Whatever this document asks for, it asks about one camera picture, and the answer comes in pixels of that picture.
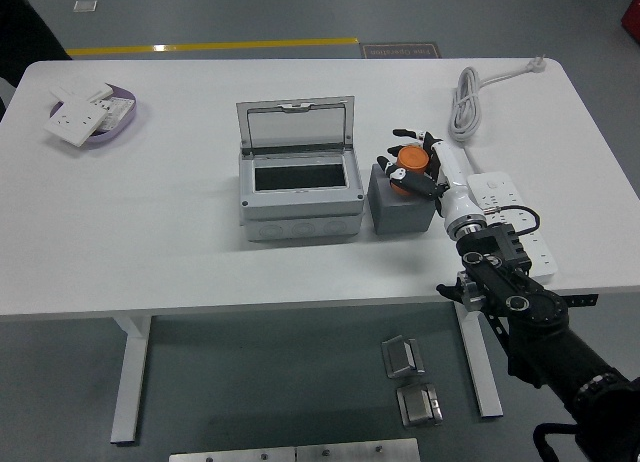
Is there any white power cord with plug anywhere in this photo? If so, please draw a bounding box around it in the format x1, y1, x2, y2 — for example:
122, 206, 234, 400
452, 55, 549, 176

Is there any person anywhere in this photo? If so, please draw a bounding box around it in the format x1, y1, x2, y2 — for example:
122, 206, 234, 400
0, 0, 75, 83

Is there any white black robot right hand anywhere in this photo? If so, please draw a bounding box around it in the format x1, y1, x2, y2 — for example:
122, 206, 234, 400
375, 127, 485, 232

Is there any white printed socket panel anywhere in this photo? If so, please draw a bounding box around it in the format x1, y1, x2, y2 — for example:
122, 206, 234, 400
94, 95, 135, 133

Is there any grey cube with round hole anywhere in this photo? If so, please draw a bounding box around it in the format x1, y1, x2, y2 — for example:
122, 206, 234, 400
368, 162, 435, 235

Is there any open-topped metal floor block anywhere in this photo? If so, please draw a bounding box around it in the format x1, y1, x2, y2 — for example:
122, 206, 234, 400
380, 334, 426, 380

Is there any white table leg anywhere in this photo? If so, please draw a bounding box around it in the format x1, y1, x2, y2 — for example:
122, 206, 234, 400
109, 314, 152, 444
453, 301, 504, 419

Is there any metal floor block with latch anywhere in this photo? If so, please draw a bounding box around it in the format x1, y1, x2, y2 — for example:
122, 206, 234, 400
395, 383, 445, 428

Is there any orange cylinder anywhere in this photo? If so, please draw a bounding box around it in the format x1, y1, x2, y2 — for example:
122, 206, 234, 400
396, 145, 431, 197

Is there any grey electrical box with lid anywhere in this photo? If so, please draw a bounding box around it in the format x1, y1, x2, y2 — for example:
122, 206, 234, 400
235, 95, 365, 242

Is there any red object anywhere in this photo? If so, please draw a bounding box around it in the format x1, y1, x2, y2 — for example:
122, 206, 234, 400
619, 0, 640, 38

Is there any white power strip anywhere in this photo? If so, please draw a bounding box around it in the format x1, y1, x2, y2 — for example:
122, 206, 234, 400
465, 170, 560, 283

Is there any large white socket panel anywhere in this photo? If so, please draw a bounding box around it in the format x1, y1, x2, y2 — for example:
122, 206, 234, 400
42, 94, 114, 148

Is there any purple oval tray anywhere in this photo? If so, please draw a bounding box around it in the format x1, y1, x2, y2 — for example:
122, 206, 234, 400
48, 84, 139, 144

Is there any plain white switch panel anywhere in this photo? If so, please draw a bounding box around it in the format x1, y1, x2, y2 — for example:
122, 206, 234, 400
49, 76, 114, 104

